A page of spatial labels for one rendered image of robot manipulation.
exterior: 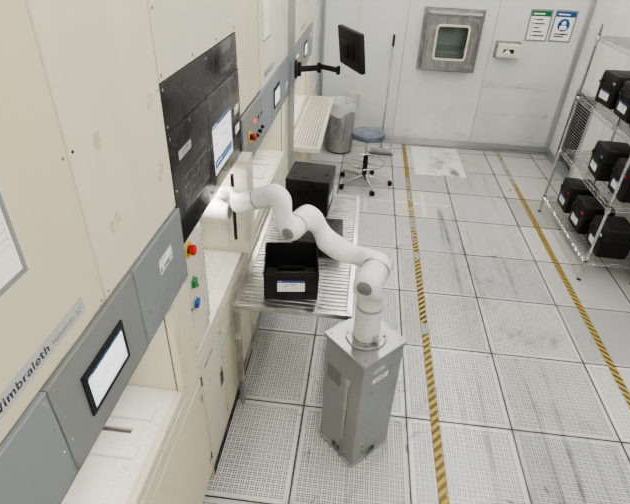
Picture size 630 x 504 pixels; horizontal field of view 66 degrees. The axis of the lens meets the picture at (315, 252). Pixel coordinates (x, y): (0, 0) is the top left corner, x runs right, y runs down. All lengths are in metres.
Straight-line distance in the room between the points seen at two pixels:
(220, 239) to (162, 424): 1.09
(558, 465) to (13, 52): 2.93
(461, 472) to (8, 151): 2.52
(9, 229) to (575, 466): 2.85
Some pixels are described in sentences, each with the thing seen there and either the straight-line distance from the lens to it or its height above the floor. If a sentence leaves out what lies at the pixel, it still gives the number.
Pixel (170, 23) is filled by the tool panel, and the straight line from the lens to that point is 1.60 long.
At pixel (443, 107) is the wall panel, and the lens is 6.54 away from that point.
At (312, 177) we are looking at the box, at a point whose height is 1.01.
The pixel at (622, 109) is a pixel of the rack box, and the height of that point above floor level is 1.25.
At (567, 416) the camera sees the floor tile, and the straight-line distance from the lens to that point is 3.35.
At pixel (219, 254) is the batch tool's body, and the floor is 0.87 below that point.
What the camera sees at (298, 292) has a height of 0.81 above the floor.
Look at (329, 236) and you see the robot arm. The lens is 2.03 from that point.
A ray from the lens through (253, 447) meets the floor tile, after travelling 2.82.
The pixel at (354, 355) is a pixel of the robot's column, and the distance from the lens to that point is 2.20.
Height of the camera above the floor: 2.34
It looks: 34 degrees down
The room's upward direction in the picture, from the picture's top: 3 degrees clockwise
